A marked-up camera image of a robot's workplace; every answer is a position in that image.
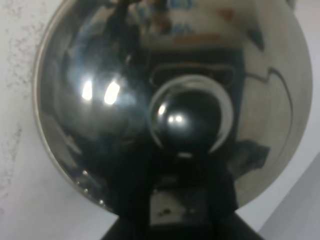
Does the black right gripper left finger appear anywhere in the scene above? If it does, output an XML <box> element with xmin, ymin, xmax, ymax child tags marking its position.
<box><xmin>109</xmin><ymin>139</ymin><xmax>181</xmax><ymax>240</ymax></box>

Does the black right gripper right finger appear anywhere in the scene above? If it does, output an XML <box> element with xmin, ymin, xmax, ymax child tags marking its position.
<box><xmin>179</xmin><ymin>147</ymin><xmax>241</xmax><ymax>240</ymax></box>

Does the stainless steel teapot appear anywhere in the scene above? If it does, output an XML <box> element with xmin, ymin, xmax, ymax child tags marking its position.
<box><xmin>32</xmin><ymin>0</ymin><xmax>313</xmax><ymax>214</ymax></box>

